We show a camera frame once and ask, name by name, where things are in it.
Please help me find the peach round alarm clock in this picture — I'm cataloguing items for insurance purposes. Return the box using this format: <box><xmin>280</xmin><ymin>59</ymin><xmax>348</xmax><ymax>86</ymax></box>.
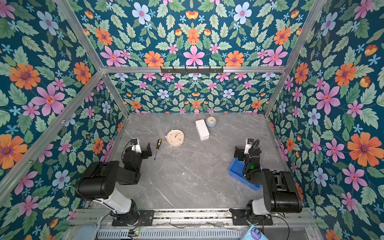
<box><xmin>166</xmin><ymin>130</ymin><xmax>185</xmax><ymax>147</ymax></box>

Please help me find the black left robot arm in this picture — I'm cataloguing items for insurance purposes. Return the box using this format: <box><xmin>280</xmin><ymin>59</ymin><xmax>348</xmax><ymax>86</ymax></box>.
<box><xmin>75</xmin><ymin>139</ymin><xmax>152</xmax><ymax>216</ymax></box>

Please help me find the aluminium front rail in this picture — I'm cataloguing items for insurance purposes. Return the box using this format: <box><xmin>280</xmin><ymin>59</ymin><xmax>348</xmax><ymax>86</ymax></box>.
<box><xmin>68</xmin><ymin>208</ymin><xmax>318</xmax><ymax>230</ymax></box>

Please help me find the black hook rail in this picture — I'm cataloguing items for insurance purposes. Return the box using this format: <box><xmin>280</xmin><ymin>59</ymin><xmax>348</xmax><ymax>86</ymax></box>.
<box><xmin>160</xmin><ymin>67</ymin><xmax>224</xmax><ymax>75</ymax></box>

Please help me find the blue plastic bin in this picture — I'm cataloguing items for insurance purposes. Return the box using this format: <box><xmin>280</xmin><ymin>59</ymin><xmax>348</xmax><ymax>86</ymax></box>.
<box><xmin>229</xmin><ymin>158</ymin><xmax>262</xmax><ymax>191</ymax></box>

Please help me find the small grey round pot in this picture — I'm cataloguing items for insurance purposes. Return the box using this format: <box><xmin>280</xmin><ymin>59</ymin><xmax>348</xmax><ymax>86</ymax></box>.
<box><xmin>205</xmin><ymin>116</ymin><xmax>217</xmax><ymax>128</ymax></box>

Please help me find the black yellow screwdriver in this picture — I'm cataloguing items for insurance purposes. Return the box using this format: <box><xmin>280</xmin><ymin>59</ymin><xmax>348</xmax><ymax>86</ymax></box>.
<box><xmin>154</xmin><ymin>139</ymin><xmax>162</xmax><ymax>160</ymax></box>

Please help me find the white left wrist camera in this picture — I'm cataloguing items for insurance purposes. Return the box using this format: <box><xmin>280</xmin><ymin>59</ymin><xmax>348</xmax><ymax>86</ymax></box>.
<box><xmin>130</xmin><ymin>139</ymin><xmax>142</xmax><ymax>154</ymax></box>

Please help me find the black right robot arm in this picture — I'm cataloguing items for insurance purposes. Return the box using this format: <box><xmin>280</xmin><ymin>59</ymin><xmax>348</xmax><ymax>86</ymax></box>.
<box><xmin>229</xmin><ymin>147</ymin><xmax>303</xmax><ymax>217</ymax></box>

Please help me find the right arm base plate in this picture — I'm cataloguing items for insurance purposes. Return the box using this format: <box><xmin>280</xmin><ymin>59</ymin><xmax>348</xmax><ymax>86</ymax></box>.
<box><xmin>229</xmin><ymin>209</ymin><xmax>273</xmax><ymax>226</ymax></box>

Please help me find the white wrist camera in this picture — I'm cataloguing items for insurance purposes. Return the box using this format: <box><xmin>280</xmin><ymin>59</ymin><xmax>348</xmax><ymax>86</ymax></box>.
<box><xmin>130</xmin><ymin>139</ymin><xmax>142</xmax><ymax>154</ymax></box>
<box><xmin>244</xmin><ymin>138</ymin><xmax>255</xmax><ymax>154</ymax></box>

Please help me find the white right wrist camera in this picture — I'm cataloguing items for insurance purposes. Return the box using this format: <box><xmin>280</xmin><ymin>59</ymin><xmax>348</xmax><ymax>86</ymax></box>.
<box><xmin>244</xmin><ymin>138</ymin><xmax>255</xmax><ymax>154</ymax></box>

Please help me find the grey box bottom left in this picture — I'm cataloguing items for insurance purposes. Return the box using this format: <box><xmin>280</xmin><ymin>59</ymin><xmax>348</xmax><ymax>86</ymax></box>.
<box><xmin>74</xmin><ymin>223</ymin><xmax>98</xmax><ymax>240</ymax></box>

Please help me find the white rectangular box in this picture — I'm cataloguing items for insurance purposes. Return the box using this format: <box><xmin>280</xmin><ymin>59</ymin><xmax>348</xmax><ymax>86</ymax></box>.
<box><xmin>195</xmin><ymin>119</ymin><xmax>210</xmax><ymax>141</ymax></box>

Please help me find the light blue packet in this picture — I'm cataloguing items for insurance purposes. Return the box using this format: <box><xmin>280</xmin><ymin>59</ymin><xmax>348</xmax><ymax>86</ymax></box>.
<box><xmin>240</xmin><ymin>225</ymin><xmax>268</xmax><ymax>240</ymax></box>

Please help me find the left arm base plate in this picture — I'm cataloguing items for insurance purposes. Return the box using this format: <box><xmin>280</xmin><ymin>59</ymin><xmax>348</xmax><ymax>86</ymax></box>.
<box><xmin>112</xmin><ymin>210</ymin><xmax>155</xmax><ymax>227</ymax></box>

